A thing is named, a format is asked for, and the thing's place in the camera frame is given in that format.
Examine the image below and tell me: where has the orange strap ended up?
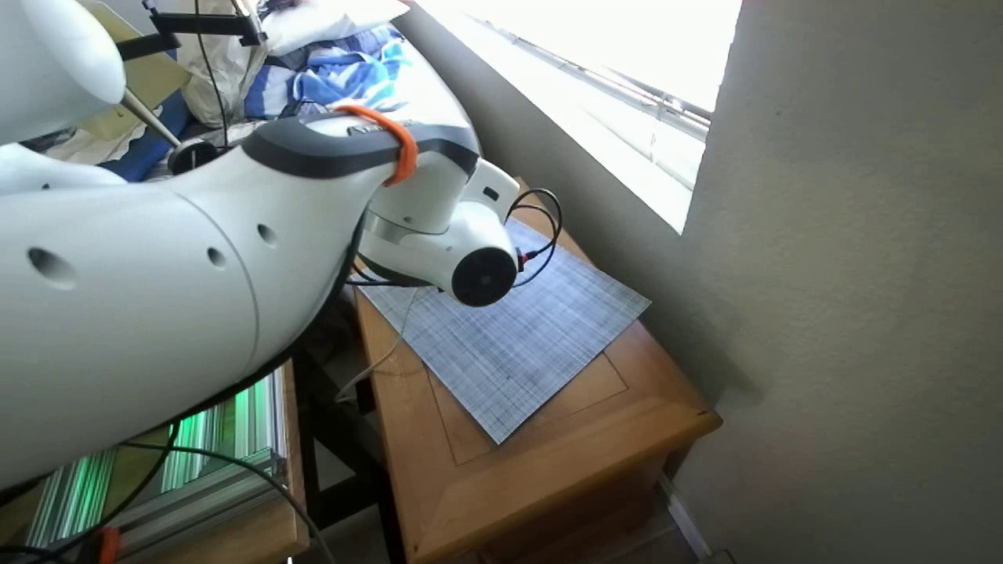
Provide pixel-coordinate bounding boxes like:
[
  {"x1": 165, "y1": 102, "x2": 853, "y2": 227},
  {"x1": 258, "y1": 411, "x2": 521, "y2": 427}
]
[{"x1": 333, "y1": 102, "x2": 422, "y2": 192}]

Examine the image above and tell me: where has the aluminium rail frame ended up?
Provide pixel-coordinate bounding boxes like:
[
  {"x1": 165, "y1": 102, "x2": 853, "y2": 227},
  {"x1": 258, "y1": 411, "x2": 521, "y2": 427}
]
[{"x1": 21, "y1": 368, "x2": 292, "y2": 551}]

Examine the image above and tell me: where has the grey grid mat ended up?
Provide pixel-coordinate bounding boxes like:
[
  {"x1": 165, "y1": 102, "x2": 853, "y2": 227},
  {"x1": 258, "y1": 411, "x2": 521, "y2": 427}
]
[{"x1": 355, "y1": 212, "x2": 654, "y2": 448}]

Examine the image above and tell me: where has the white iron power cord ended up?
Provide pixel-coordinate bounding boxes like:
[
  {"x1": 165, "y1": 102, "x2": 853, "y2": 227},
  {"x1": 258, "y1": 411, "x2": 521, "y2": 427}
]
[{"x1": 334, "y1": 290, "x2": 422, "y2": 404}]

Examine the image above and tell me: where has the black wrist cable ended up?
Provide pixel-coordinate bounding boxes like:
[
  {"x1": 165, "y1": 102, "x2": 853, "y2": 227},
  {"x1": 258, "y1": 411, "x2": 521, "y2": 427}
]
[{"x1": 500, "y1": 186, "x2": 566, "y2": 293}]

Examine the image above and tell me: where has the white bedding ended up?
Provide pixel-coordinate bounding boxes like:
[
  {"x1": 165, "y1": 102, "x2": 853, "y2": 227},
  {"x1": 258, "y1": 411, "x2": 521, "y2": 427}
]
[{"x1": 168, "y1": 0, "x2": 481, "y2": 170}]

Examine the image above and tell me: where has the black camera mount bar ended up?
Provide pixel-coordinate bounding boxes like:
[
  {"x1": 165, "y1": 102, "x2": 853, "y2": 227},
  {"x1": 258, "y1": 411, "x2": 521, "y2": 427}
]
[{"x1": 114, "y1": 9, "x2": 265, "y2": 64}]

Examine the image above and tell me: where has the blue striped cloth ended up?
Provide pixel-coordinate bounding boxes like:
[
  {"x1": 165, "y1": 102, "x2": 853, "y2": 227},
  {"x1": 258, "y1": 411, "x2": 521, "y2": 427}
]
[{"x1": 240, "y1": 22, "x2": 406, "y2": 125}]

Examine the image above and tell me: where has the yellowish pillow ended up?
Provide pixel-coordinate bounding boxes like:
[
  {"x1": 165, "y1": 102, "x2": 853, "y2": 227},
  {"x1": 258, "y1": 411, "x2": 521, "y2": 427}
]
[{"x1": 72, "y1": 0, "x2": 194, "y2": 162}]

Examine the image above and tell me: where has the wooden side table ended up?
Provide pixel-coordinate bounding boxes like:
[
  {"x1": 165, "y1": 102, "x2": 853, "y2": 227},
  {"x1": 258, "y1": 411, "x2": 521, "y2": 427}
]
[{"x1": 342, "y1": 174, "x2": 725, "y2": 564}]

